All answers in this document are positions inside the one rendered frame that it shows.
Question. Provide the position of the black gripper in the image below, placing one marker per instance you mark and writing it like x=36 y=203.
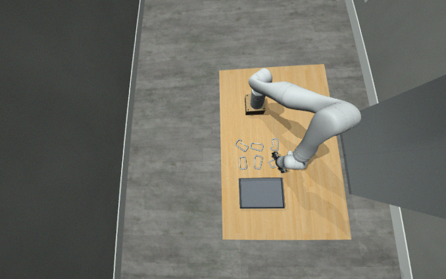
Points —
x=275 y=156

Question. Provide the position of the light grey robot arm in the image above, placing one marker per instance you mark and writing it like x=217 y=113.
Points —
x=332 y=116

